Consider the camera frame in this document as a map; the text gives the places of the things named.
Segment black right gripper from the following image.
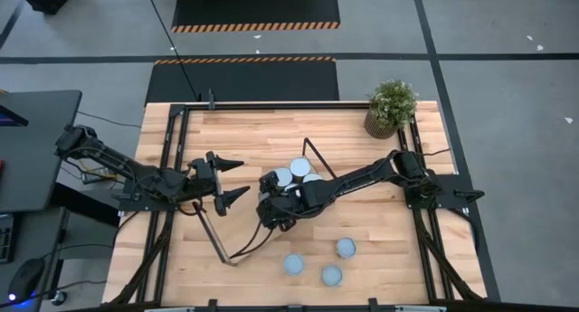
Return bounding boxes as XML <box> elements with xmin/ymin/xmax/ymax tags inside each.
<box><xmin>256</xmin><ymin>170</ymin><xmax>318</xmax><ymax>232</ymax></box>

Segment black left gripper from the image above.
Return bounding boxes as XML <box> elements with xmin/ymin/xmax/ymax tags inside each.
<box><xmin>188</xmin><ymin>150</ymin><xmax>252</xmax><ymax>218</ymax></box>

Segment tall peas can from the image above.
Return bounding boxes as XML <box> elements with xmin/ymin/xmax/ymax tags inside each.
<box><xmin>289</xmin><ymin>156</ymin><xmax>312</xmax><ymax>180</ymax></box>

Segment mixed vegetables can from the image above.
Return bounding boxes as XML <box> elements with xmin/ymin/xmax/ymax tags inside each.
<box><xmin>282</xmin><ymin>252</ymin><xmax>306</xmax><ymax>277</ymax></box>

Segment tomatoes can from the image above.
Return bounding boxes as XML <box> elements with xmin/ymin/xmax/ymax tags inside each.
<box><xmin>335</xmin><ymin>237</ymin><xmax>358</xmax><ymax>260</ymax></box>

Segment black mat with hazard stripe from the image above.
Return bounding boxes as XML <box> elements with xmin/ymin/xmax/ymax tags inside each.
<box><xmin>144</xmin><ymin>56</ymin><xmax>340</xmax><ymax>103</ymax></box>
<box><xmin>171</xmin><ymin>0</ymin><xmax>341</xmax><ymax>33</ymax></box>

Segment potted plant in wicker pot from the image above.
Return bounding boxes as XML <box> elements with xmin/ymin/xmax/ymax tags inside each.
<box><xmin>364</xmin><ymin>79</ymin><xmax>420</xmax><ymax>140</ymax></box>

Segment dark grey desk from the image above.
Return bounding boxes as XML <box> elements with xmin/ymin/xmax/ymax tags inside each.
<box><xmin>0</xmin><ymin>90</ymin><xmax>83</xmax><ymax>213</ymax></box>

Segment black computer mouse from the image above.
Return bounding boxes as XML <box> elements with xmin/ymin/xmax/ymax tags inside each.
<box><xmin>7</xmin><ymin>257</ymin><xmax>47</xmax><ymax>304</ymax></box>

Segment blue screen device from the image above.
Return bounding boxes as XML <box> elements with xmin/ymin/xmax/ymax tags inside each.
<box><xmin>0</xmin><ymin>104</ymin><xmax>30</xmax><ymax>128</ymax></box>

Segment black keyboard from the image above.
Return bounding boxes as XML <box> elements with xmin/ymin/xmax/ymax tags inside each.
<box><xmin>0</xmin><ymin>214</ymin><xmax>19</xmax><ymax>264</ymax></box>

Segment black metal table frame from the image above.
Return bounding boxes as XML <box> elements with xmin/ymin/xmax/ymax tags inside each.
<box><xmin>108</xmin><ymin>101</ymin><xmax>488</xmax><ymax>307</ymax></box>

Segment long black cable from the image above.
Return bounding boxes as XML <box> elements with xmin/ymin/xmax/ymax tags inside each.
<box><xmin>143</xmin><ymin>0</ymin><xmax>203</xmax><ymax>101</ymax></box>

